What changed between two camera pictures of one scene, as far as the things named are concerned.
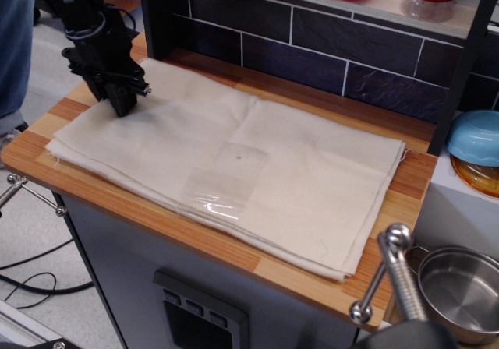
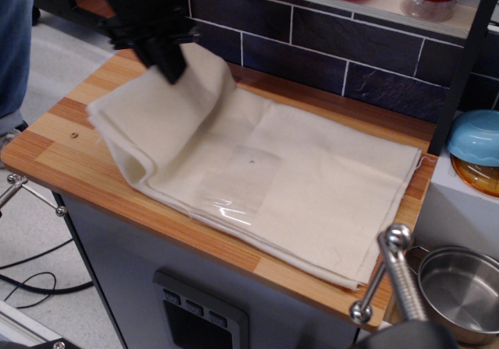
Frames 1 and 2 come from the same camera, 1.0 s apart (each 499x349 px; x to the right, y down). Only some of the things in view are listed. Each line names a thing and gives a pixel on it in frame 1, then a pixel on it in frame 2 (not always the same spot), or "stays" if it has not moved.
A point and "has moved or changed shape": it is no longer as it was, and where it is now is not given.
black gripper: x=103 y=51 to x=150 y=11
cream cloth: x=296 y=185 has moved or changed shape
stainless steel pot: x=459 y=290 stays
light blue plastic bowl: x=473 y=135 stays
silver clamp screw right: x=394 y=241 stays
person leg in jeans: x=17 y=17 stays
